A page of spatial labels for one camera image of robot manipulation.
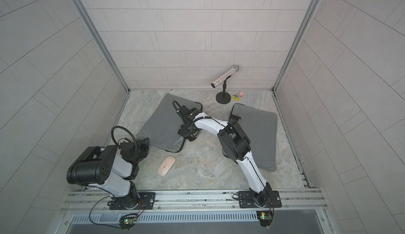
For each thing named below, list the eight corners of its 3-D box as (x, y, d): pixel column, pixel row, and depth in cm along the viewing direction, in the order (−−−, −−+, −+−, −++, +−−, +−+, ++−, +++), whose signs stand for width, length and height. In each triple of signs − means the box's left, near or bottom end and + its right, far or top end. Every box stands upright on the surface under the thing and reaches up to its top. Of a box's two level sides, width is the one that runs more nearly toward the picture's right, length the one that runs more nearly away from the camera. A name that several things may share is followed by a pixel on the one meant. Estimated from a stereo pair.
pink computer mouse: (156, 173, 81) (155, 172, 79) (168, 155, 87) (167, 153, 85) (165, 178, 79) (164, 177, 78) (177, 159, 86) (176, 158, 84)
